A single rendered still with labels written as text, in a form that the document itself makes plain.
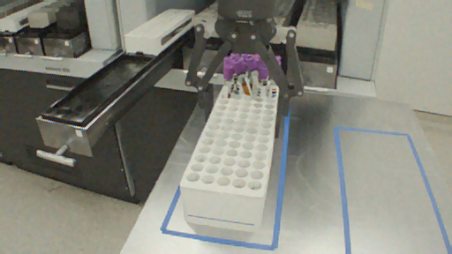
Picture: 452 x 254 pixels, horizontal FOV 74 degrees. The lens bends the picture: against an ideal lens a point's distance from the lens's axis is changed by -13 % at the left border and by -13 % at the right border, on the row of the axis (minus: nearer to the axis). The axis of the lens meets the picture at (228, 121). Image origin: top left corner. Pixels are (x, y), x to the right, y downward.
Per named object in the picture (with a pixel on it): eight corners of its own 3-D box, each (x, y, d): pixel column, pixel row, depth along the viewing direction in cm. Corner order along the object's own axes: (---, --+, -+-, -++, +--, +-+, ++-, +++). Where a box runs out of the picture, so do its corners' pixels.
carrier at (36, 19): (54, 26, 119) (50, 11, 116) (50, 27, 117) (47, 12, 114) (33, 26, 122) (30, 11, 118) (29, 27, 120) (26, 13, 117)
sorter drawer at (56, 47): (137, 7, 170) (135, -10, 165) (160, 8, 167) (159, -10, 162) (38, 61, 112) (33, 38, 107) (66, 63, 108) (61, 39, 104)
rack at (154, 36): (169, 26, 118) (169, 9, 115) (196, 27, 116) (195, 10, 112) (125, 56, 94) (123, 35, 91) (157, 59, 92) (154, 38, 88)
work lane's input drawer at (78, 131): (170, 40, 125) (169, 17, 120) (206, 43, 122) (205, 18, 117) (32, 157, 66) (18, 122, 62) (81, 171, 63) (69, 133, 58)
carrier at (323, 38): (335, 48, 95) (337, 28, 92) (335, 51, 93) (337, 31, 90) (295, 43, 98) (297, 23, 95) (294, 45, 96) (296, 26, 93)
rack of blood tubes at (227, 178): (227, 106, 67) (227, 77, 64) (278, 110, 66) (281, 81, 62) (182, 220, 43) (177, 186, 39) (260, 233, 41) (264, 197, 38)
